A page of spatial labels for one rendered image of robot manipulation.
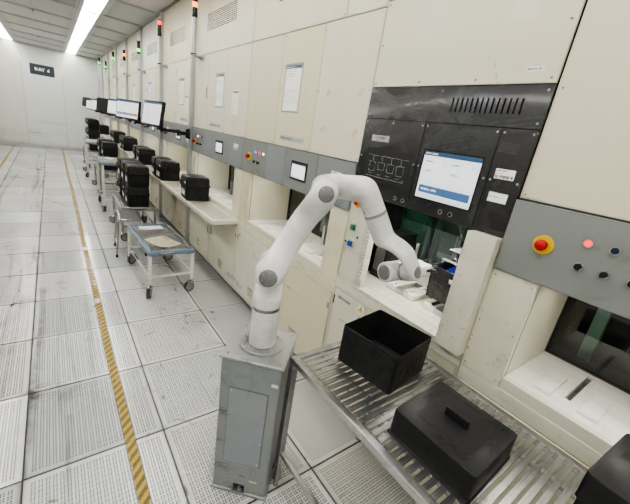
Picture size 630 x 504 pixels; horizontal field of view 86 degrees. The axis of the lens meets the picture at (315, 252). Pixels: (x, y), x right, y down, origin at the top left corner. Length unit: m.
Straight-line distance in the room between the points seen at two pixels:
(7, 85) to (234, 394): 13.66
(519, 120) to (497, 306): 0.71
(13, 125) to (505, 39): 14.07
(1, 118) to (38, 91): 1.35
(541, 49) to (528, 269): 0.77
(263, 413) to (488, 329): 1.01
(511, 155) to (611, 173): 0.31
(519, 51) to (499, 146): 0.33
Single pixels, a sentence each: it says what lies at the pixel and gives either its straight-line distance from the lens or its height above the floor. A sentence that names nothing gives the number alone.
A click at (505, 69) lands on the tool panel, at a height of 2.00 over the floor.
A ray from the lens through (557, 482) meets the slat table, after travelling 1.49.
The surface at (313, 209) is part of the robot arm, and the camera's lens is 1.24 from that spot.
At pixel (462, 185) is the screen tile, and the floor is 1.56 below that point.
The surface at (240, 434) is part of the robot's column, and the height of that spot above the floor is 0.37.
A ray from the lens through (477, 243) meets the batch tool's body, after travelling 1.49.
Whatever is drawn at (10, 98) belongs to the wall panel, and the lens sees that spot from 14.61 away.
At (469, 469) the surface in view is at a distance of 1.19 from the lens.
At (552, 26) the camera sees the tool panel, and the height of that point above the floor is 2.13.
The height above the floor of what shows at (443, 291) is 1.01.
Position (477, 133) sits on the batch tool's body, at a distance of 1.58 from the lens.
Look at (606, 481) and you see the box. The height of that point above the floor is 1.01.
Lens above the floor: 1.66
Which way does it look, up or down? 18 degrees down
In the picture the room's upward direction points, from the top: 9 degrees clockwise
